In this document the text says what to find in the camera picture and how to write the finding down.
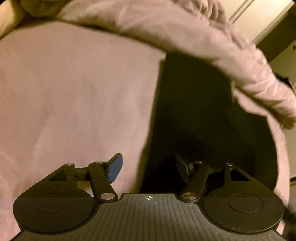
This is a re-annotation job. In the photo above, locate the black knit sweater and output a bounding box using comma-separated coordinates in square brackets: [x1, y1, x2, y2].
[140, 52, 278, 193]

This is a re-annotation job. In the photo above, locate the purple rumpled duvet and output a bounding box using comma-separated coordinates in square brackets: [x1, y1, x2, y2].
[21, 1, 295, 129]

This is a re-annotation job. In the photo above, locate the white wardrobe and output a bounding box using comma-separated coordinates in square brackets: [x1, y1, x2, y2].
[222, 0, 296, 181]

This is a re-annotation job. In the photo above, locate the cream round face pillow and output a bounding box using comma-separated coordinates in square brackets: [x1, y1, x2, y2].
[1, 0, 26, 38]

